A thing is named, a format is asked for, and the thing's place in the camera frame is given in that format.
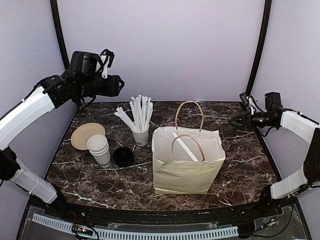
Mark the brown paper bag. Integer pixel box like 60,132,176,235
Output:
151,100,227,196

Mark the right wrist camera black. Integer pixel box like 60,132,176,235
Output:
264,92,283,111

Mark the black front rail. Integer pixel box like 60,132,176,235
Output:
66,203,263,224

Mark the white cup holding straws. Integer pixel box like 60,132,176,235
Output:
131,125,150,147

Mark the left black frame post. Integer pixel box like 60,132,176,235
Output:
49,0,70,69

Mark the white slotted cable duct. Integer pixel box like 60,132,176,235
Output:
31,213,240,240

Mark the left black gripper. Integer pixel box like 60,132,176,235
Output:
76,73,124,98

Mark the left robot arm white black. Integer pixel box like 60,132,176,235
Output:
0,75,125,218

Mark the black frame post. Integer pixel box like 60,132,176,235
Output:
49,0,70,69
245,0,272,95

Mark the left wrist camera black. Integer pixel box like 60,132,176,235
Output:
69,51,100,76

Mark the bundle of wrapped white straws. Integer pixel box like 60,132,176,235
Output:
114,94,154,133

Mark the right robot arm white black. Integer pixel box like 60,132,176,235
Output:
228,107,320,217

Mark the right black frame post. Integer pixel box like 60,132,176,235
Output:
245,0,272,95

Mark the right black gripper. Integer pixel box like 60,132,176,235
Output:
229,110,277,131

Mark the stack of black lids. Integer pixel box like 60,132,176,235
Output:
113,147,134,168

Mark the beige paper plate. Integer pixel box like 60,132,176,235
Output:
71,122,106,151

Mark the stack of white paper cups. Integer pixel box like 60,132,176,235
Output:
87,134,111,168

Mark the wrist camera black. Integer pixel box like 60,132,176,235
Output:
264,92,283,111
69,51,100,76

